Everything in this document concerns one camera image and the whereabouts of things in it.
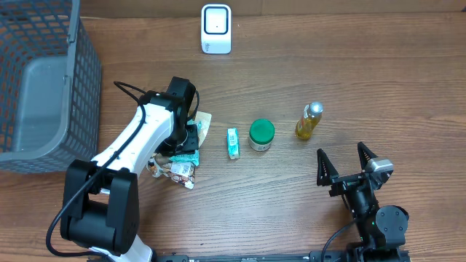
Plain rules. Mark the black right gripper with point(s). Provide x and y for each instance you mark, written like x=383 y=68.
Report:
x=346 y=184

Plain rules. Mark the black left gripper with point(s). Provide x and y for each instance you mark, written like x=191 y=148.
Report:
x=190 y=148

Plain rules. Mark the teal snack packet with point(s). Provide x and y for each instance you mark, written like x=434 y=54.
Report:
x=187 y=158

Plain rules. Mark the brown snack wrapper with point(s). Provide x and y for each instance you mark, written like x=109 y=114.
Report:
x=179 y=172

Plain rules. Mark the teal tissue pack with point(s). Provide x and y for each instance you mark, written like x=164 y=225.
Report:
x=233 y=143

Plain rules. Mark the yellow dish soap bottle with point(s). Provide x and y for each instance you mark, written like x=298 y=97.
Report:
x=312 y=115

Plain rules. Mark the green lid jar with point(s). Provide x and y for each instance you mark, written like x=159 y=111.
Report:
x=261 y=134

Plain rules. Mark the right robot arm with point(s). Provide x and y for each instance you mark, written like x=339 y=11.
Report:
x=381 y=229

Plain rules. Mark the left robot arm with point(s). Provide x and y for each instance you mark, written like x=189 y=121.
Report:
x=100 y=209

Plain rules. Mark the white barcode scanner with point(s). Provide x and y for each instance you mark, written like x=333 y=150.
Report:
x=216 y=29

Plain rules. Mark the grey plastic mesh basket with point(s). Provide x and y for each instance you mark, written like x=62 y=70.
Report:
x=50 y=86

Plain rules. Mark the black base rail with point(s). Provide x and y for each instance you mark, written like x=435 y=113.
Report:
x=255 y=258

